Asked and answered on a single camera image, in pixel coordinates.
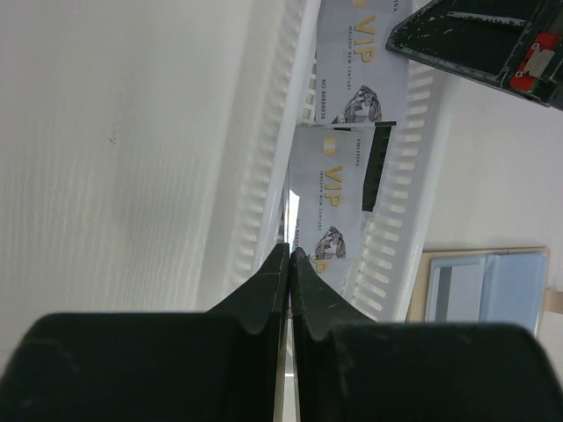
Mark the beige card holder wallet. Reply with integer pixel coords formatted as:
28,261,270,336
406,247,562,334

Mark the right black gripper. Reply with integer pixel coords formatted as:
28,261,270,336
386,1,562,108

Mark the upper VIP card in tray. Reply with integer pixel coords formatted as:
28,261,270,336
315,0,413,126

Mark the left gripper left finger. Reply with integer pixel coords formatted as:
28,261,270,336
1,244,290,421

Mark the striped card in tray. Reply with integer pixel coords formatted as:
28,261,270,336
362,126,392,212

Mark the card with purple logo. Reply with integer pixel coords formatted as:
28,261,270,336
288,125,375,287

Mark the white card magnetic stripe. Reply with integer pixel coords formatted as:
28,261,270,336
434,264,484,322

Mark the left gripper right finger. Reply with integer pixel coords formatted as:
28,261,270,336
289,249,562,421

